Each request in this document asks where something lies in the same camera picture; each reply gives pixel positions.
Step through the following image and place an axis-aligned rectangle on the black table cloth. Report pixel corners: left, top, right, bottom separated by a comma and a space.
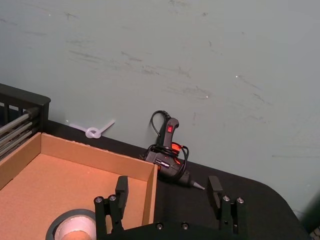
46, 119, 311, 240

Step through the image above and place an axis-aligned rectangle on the black rack with steel bars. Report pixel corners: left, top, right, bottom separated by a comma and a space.
0, 83, 52, 161

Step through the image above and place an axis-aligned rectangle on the white three-armed plastic piece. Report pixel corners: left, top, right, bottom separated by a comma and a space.
66, 119, 116, 140

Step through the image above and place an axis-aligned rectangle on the shallow brown cardboard tray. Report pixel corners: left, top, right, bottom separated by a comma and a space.
0, 132, 159, 240

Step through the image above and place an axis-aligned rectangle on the black corded tool, red switch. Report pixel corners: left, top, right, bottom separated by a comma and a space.
139, 110, 206, 191

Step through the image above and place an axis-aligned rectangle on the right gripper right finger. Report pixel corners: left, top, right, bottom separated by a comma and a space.
207, 175, 248, 235

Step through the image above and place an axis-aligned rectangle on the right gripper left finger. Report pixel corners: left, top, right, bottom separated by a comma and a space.
93, 175, 130, 236

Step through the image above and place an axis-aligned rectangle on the silver tape roll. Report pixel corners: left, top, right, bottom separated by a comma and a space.
45, 208, 97, 240

